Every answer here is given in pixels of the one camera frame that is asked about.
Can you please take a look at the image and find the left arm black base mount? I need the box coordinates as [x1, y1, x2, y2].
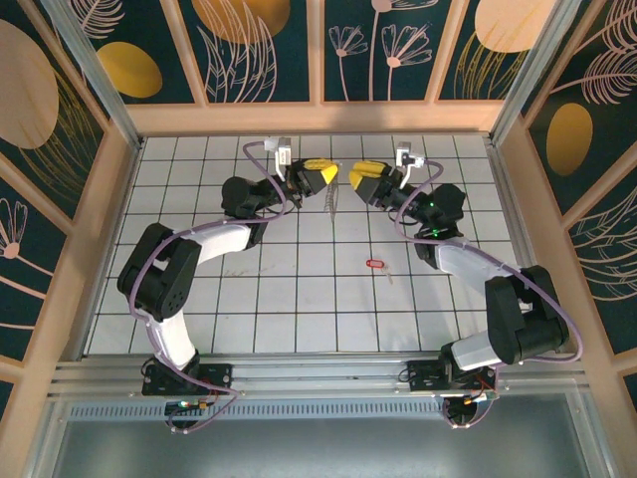
[141, 356, 235, 397]

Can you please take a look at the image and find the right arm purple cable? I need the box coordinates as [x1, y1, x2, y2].
[394, 159, 584, 430]

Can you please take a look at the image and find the red key tag with key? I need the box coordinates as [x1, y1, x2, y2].
[365, 257, 395, 286]

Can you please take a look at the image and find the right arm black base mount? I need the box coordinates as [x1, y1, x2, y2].
[405, 358, 499, 399]

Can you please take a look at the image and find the perforated metal strip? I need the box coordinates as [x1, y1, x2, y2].
[64, 400, 578, 420]

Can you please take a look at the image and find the left controller board green light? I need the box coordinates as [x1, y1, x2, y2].
[165, 397, 210, 413]

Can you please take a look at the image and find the left aluminium frame post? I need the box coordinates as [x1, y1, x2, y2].
[42, 0, 146, 150]

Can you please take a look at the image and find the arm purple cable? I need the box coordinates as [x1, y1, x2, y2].
[127, 140, 291, 435]
[394, 159, 584, 430]

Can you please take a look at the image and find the aluminium mounting rail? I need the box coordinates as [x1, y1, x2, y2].
[49, 352, 588, 399]

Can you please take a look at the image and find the right aluminium frame post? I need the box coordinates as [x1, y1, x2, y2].
[489, 0, 583, 145]

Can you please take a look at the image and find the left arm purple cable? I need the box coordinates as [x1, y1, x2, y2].
[127, 140, 291, 435]

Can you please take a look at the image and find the right controller board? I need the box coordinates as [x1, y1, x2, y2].
[460, 389, 500, 405]

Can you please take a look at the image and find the aluminium frame post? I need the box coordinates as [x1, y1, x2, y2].
[42, 0, 146, 150]
[489, 0, 583, 145]

